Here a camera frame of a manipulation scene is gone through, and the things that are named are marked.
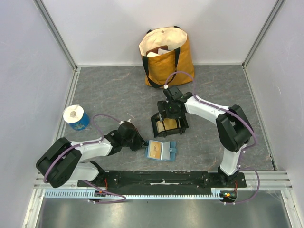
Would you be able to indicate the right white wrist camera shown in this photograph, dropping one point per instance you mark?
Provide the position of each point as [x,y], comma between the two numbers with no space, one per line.
[167,93]

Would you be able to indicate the blue slotted cable duct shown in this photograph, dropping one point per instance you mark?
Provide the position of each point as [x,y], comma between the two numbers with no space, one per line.
[93,194]

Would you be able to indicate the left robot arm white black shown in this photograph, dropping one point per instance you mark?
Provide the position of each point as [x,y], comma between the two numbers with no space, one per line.
[65,160]

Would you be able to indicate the white items in bag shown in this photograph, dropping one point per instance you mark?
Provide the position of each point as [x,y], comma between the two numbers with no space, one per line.
[157,52]

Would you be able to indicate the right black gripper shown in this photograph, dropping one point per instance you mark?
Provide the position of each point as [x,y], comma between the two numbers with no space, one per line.
[169,118]

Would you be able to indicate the white toilet paper roll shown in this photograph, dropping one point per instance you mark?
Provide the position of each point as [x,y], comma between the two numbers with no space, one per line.
[73,114]

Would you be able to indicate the orange tote bag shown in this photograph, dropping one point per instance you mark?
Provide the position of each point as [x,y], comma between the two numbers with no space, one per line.
[167,68]

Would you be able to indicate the black plastic tray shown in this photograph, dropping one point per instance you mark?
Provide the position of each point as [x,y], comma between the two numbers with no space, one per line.
[182,126]

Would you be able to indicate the blue patterned cup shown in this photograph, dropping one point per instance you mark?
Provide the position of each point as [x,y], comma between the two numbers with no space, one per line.
[81,124]

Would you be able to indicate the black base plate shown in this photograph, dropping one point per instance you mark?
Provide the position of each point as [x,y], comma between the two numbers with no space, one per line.
[166,182]

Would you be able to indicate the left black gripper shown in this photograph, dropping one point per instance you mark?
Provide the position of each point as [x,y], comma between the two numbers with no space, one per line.
[139,140]

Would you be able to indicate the teal leather card holder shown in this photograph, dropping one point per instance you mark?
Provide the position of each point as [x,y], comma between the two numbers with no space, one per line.
[168,151]

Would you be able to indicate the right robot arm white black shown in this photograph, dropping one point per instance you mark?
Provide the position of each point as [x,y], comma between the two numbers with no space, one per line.
[234,129]

